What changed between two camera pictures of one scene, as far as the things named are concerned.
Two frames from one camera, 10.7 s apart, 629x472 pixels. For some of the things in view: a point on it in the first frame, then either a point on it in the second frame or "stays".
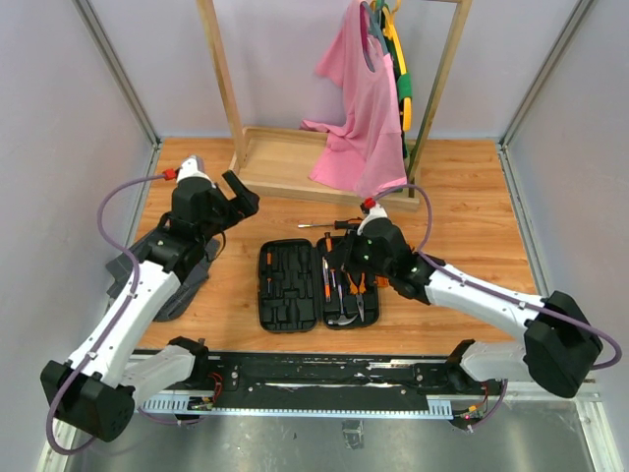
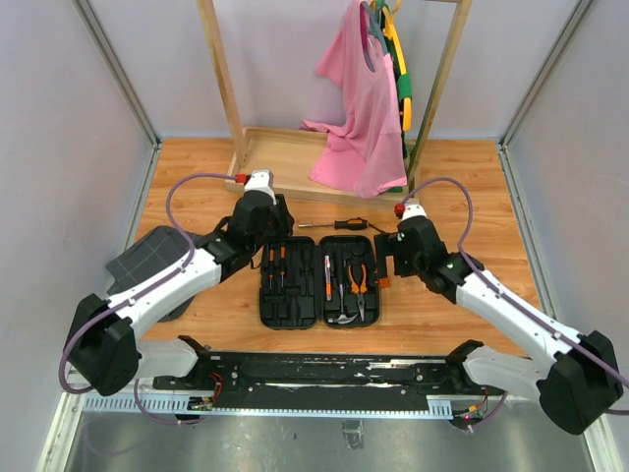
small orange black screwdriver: x=330 y=255 → x=282 y=264
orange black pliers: x=359 y=293 stays
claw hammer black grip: x=342 y=320 stays
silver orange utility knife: x=325 y=268 stays
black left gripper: x=244 y=205 → x=285 y=220
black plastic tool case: x=299 y=290 stays
